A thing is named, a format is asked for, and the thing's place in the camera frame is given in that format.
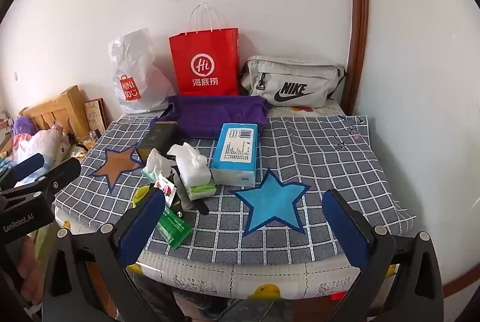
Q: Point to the wooden headboard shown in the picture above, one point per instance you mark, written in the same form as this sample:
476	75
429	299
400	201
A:
56	112

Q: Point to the purple fabric bin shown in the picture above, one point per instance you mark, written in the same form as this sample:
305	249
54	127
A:
217	112

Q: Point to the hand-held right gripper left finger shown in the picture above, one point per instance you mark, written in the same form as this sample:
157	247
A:
144	224

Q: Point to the white tissue pack green label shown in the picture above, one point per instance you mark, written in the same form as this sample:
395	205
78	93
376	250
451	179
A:
189	155

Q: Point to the small green tissue pack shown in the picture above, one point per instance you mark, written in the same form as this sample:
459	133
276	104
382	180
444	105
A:
157	164

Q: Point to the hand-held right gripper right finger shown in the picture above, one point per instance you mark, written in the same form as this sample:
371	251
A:
345	228

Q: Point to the dark tea tin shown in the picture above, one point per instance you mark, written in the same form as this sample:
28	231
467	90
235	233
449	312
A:
155	140

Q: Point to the green packet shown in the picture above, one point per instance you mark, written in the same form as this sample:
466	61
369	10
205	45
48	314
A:
173	228

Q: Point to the white plastic shopping bag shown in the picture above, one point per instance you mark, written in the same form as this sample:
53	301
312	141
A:
135	74

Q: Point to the purple plush toy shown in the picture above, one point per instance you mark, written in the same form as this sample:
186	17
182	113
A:
24	125

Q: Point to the red paper bag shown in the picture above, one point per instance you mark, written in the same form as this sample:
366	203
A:
204	63

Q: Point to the grey waist bag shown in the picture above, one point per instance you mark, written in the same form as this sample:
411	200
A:
292	82

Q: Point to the person's left hand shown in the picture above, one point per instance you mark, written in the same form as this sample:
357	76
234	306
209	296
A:
32	269

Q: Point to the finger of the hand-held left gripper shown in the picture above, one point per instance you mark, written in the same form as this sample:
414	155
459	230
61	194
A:
62	172
26	165

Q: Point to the brown wooden door frame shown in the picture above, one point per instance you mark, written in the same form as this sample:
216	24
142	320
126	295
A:
356	26

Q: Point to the white red snack packet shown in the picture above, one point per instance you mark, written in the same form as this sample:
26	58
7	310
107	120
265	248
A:
167	189

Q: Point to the grey checked star blanket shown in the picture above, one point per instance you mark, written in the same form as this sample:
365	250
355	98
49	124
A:
300	164

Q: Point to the small yellow pouch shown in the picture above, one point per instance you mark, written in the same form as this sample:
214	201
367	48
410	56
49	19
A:
140	194

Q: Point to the white plush toy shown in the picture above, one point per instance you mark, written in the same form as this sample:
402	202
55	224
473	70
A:
62	151

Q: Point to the blue tissue pack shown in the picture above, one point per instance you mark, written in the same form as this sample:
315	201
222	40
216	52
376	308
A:
234	153

